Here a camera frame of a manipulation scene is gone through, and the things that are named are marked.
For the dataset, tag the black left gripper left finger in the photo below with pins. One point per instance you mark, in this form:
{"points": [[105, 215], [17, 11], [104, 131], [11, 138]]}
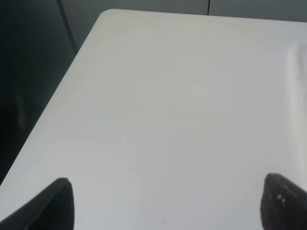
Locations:
{"points": [[51, 209]]}

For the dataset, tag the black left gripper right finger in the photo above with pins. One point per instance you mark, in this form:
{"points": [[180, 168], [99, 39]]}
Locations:
{"points": [[283, 204]]}

